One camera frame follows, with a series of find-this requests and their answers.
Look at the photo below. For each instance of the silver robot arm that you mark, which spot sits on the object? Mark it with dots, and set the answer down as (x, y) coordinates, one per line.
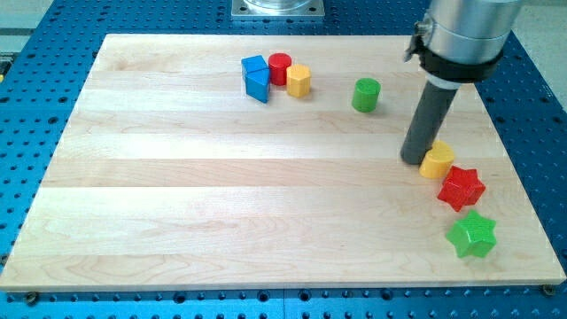
(461, 41)

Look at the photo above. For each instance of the yellow heart block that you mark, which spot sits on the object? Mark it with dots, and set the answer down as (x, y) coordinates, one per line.
(437, 161)

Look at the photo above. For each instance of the blue triangle block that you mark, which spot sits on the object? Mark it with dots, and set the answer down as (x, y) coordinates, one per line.
(257, 84)

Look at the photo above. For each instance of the yellow hexagon block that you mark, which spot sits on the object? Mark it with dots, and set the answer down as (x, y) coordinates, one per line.
(298, 80)

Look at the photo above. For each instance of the wooden board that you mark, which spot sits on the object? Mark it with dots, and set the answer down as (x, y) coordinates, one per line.
(168, 176)

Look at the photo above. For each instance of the blue cube block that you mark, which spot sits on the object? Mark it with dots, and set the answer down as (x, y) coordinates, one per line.
(253, 64)

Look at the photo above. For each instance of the red cylinder block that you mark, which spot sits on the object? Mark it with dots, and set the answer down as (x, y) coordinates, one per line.
(278, 64)

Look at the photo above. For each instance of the green cylinder block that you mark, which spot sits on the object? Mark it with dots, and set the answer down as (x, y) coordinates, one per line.
(365, 95)

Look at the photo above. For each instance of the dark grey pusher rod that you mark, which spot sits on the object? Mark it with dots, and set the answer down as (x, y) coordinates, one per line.
(428, 117)

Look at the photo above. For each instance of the red star block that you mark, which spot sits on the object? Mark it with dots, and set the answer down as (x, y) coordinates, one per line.
(461, 187)

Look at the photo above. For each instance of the green star block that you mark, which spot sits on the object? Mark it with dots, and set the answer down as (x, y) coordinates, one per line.
(472, 235)

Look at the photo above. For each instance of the blue perforated table plate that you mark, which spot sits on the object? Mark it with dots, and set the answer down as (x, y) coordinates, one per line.
(526, 100)

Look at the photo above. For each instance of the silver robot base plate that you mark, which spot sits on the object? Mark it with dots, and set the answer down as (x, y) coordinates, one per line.
(249, 9)

